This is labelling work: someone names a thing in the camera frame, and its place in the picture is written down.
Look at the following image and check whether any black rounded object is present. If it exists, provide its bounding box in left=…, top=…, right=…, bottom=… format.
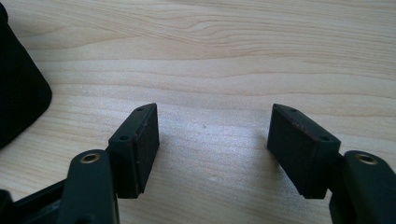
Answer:
left=0, top=3, right=53, bottom=149

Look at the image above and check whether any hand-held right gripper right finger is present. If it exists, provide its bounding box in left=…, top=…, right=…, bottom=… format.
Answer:
left=266, top=103, right=396, bottom=224

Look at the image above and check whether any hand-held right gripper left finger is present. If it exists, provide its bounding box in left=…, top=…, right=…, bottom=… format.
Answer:
left=57, top=103, right=161, bottom=224

